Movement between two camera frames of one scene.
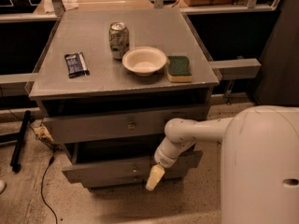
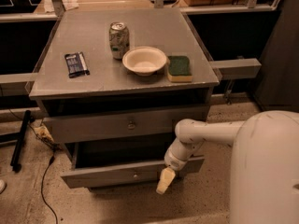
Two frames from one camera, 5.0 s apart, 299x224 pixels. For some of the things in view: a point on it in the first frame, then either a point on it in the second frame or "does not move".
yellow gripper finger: [155, 175] to [165, 178]
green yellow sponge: [178, 71] does not move
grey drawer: [121, 163] does not move
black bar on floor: [16, 163] does not move
